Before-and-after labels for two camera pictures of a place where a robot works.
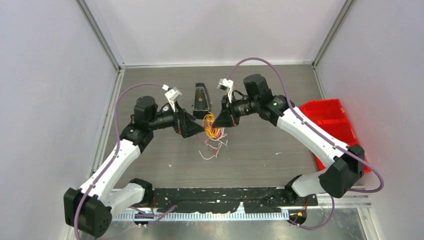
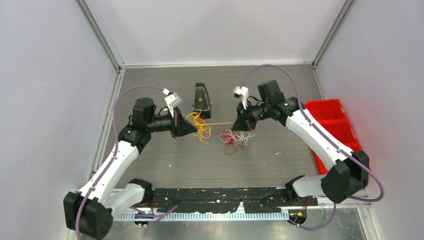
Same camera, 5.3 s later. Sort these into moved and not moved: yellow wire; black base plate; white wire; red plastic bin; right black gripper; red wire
Moved: yellow wire; white wire; right black gripper; red wire
Not moved: black base plate; red plastic bin
